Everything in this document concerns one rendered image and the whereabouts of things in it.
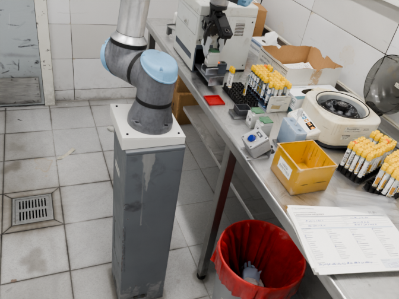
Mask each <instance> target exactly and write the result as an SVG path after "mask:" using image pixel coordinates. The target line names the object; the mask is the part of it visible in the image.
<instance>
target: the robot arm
mask: <svg viewBox="0 0 399 299"><path fill-rule="evenodd" d="M229 1H230V2H232V3H235V4H237V5H240V6H243V7H247V6H249V5H250V4H251V2H252V0H210V3H209V5H210V13H209V15H207V16H204V18H203V22H202V29H203V30H204V35H203V39H202V41H201V44H202V46H203V53H204V56H205V57H206V56H207V55H208V50H209V48H210V44H211V43H212V41H213V40H212V38H211V37H210V36H212V37H213V36H218V38H217V39H216V43H217V48H218V50H219V51H220V54H221V51H222V50H223V48H224V45H225V44H226V40H227V39H231V38H232V36H233V32H232V29H231V27H230V24H229V22H228V20H227V17H226V14H225V13H223V12H222V11H225V10H227V6H228V4H229ZM149 6H150V0H121V2H120V7H119V15H118V23H117V29H116V30H115V31H114V32H113V33H111V35H110V37H109V38H108V39H106V41H105V44H103V45H102V48H101V51H100V59H101V62H102V65H103V67H104V68H105V69H106V70H107V71H109V72H110V73H111V74H112V75H114V76H116V77H118V78H120V79H122V80H124V81H125V82H127V83H129V84H131V85H133V86H134V87H136V88H137V92H136V97H135V101H134V102H133V104H132V106H131V108H130V110H129V112H128V116H127V122H128V125H129V126H130V127H131V128H133V129H134V130H136V131H138V132H141V133H144V134H147V135H162V134H165V133H168V132H169V131H170V130H171V128H172V125H173V116H172V108H171V104H172V98H173V93H174V89H175V84H176V80H177V78H178V64H177V62H176V61H175V59H174V58H173V57H171V56H170V55H168V54H167V53H164V52H159V51H158V50H154V49H150V50H147V43H148V41H147V39H146V38H145V37H144V33H145V26H146V22H147V16H148V9H149ZM204 21H205V23H204ZM203 24H204V26H203Z"/></svg>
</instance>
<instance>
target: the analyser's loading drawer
mask: <svg viewBox="0 0 399 299"><path fill-rule="evenodd" d="M194 65H195V66H196V68H197V69H198V70H199V71H200V73H201V74H202V75H203V77H204V78H205V79H206V80H207V82H208V86H213V85H223V80H224V76H218V75H217V73H218V70H219V69H218V68H214V67H207V66H206V64H205V63H204V61H195V63H194Z"/></svg>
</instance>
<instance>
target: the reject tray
mask: <svg viewBox="0 0 399 299"><path fill-rule="evenodd" d="M203 97H204V99H205V100H206V102H207V103H208V104H209V106H216V105H225V102H224V101H223V100H222V98H221V97H220V96H219V95H210V96H203Z"/></svg>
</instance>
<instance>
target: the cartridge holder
mask: <svg viewBox="0 0 399 299"><path fill-rule="evenodd" d="M248 110H251V108H250V107H249V105H248V104H235V105H234V108H233V109H229V113H230V114H231V116H232V118H234V119H245V118H246V117H247V114H248Z"/></svg>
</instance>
